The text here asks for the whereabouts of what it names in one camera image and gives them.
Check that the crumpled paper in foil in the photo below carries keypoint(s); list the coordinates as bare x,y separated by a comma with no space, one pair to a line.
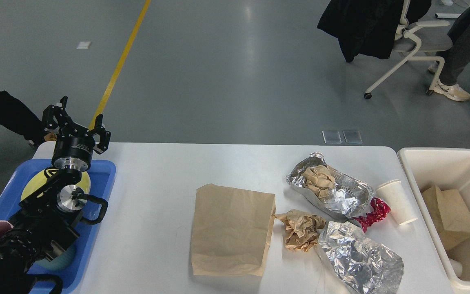
319,180

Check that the yellow plate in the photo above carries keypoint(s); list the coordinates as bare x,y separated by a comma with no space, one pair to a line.
41,178

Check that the white office chair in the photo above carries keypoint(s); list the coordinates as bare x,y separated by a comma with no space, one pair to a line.
418,42

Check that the red foil wrapper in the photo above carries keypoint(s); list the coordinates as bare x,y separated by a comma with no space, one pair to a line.
380,210

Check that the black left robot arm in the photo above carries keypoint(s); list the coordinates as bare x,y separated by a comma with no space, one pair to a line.
45,225

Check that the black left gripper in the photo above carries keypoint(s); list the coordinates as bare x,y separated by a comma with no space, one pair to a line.
72,152

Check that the crumpled brown paper ball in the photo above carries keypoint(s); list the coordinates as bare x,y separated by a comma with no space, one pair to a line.
301,229

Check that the aluminium foil sheet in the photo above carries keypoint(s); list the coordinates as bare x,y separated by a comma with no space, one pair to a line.
350,196
362,264

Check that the white desk base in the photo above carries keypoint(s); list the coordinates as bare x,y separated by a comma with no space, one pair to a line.
447,15

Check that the upper aluminium foil sheet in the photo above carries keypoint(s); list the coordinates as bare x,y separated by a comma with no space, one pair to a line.
350,196

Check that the black jacket on chair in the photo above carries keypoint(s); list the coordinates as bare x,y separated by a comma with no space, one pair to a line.
367,27

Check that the brown paper bag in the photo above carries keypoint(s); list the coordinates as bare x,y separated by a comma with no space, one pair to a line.
449,214
232,230

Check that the upright white paper cup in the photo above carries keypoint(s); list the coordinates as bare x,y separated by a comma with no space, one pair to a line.
394,195

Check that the white plastic bin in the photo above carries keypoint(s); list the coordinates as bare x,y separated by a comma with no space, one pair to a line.
447,168

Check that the lower aluminium foil sheet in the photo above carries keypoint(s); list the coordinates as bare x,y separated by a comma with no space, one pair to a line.
362,264

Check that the green grey mug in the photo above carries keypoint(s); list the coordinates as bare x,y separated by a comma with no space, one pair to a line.
59,263

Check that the person in black clothes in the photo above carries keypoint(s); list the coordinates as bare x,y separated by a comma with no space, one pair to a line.
17,117

